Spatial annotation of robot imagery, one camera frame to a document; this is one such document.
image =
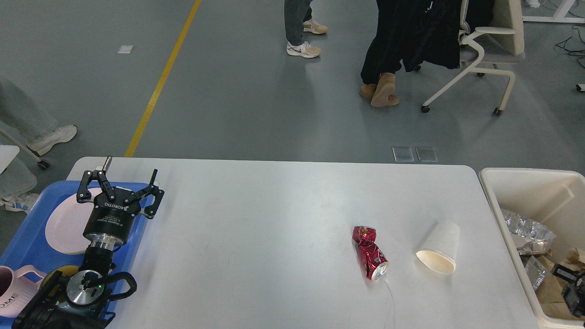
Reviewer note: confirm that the white desk leg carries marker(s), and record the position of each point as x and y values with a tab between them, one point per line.
561	12

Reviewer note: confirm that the white paper cup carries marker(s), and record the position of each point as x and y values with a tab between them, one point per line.
439	250

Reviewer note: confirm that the pink plate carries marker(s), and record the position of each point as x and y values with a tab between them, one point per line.
67	223

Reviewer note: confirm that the person in black clothes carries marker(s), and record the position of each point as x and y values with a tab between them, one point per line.
409	32

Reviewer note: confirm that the foil sheet front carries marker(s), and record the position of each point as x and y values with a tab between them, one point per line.
530	237

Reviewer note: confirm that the person in grey trousers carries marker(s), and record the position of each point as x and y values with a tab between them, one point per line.
16	106

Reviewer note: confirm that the beige plastic bin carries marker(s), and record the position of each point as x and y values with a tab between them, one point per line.
555	198

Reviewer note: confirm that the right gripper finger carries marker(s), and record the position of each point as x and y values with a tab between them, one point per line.
566	273

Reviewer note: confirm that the large brown paper bag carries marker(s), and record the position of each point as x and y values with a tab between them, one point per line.
549	293

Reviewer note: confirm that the foil tray with paper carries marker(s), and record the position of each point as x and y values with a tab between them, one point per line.
535	271

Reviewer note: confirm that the brown paper ball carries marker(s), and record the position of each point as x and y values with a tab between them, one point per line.
575	256

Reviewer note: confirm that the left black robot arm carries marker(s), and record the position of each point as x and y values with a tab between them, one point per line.
80	300

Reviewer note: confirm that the pink home mug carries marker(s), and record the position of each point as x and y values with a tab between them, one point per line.
16	291

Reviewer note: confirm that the white chair at left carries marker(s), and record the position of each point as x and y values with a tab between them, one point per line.
16	180

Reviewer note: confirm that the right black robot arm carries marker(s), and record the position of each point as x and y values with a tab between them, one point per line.
574	291

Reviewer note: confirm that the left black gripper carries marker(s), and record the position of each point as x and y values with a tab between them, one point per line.
112	214

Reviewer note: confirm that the white office chair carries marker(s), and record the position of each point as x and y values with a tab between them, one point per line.
483	49

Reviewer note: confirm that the crushed red soda can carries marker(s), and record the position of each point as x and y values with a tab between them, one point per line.
374	262

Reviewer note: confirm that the blue plastic tray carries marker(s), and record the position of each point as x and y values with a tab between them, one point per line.
30	247

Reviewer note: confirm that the person in grey jeans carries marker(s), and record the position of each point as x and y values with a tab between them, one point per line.
298	19

